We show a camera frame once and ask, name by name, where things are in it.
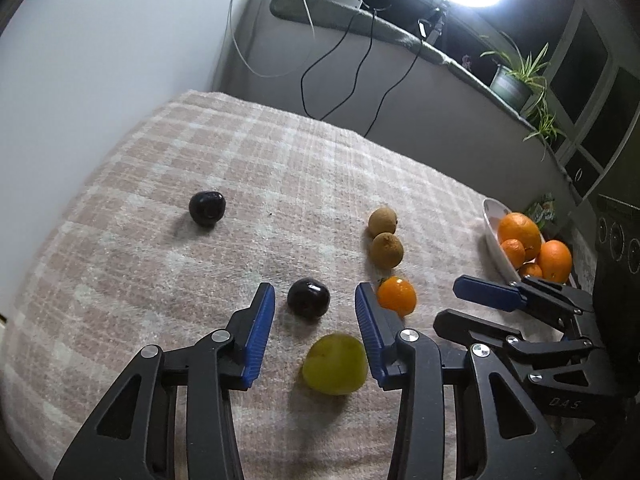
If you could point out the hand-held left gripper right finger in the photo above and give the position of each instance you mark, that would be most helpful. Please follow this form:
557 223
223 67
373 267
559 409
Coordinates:
372 340

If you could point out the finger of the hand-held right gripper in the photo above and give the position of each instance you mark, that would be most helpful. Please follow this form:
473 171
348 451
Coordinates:
475 325
485 291

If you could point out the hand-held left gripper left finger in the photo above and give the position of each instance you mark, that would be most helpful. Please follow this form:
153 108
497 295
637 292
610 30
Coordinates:
257 340

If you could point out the small mandarin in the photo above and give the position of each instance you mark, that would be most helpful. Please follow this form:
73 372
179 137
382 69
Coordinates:
512 252
397 297
531 271

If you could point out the white floral plate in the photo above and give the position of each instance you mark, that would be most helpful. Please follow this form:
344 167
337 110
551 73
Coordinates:
492 240

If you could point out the dark plum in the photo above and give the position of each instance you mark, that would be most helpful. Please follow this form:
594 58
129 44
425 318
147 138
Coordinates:
308 298
207 208

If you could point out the large orange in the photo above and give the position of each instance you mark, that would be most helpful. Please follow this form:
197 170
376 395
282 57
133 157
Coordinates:
556 260
522 227

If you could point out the green apple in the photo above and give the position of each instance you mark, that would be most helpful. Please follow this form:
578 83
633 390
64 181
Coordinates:
332 365

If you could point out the checked blanket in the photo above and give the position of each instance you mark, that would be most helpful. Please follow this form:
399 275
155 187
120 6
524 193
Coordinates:
200 285

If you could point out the brown kiwi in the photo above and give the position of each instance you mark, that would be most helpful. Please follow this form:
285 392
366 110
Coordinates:
383 221
386 250

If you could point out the green snack packets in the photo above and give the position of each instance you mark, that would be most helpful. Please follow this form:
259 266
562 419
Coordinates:
542 210

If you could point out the black speaker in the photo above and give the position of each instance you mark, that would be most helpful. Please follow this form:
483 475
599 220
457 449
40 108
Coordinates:
617 260

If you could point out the green plant pot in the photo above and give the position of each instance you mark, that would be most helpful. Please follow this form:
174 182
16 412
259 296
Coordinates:
510 89

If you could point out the spider plant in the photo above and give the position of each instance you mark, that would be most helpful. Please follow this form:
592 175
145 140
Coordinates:
530 67

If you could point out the small pink figurine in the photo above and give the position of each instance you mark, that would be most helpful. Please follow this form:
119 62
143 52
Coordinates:
468 62

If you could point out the small black clip device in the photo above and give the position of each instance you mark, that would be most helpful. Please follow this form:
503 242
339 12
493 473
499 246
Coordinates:
424 28

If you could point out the white cabinet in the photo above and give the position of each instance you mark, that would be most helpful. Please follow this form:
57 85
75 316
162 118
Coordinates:
100 60

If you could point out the white window frame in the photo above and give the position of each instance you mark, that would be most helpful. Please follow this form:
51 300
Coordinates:
595 75

